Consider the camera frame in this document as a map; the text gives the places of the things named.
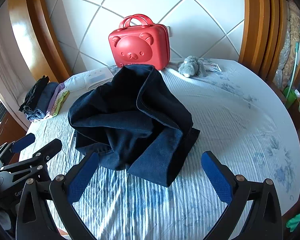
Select red bear-face suitcase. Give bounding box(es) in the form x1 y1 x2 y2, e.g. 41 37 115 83
108 14 171 71

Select green cloth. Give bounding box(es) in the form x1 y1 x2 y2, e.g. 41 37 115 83
286 213 300 236

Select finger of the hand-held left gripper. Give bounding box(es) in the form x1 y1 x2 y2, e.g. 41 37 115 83
0 138 63 183
0 133 36 167

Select beige patterned cloth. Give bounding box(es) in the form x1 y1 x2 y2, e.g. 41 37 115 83
276 0 300 90

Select dark blue jeans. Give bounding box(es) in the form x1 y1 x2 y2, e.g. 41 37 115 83
68 64 201 188

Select grey plush toy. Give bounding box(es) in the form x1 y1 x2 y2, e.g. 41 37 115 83
178 56 206 77

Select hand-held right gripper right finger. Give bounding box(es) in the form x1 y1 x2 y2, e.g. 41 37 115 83
201 151 283 240

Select purple folded garment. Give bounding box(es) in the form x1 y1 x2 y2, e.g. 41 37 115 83
45 84 65 119

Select black bag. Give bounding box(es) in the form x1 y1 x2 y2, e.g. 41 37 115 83
0 101 7 122

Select bed with pale blue sheet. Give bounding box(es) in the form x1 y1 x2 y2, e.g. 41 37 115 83
19 57 300 240

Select white paper sheet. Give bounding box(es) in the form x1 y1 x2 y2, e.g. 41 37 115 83
84 67 115 90

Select wooden bedside cabinet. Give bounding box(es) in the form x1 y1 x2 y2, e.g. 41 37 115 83
0 110 28 165

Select white printed packet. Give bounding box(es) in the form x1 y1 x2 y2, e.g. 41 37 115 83
202 59 222 72

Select blue folded garment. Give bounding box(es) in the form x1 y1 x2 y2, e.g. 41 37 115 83
27 82 59 122

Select pink curtain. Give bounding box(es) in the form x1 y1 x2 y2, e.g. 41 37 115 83
0 22 28 105

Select person's left forearm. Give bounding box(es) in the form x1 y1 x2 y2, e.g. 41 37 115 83
0 209 12 231

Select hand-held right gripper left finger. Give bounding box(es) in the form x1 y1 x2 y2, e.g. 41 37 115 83
16 151 100 240

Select green dustpan with handle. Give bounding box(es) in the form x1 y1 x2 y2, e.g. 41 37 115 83
283 42 300 109

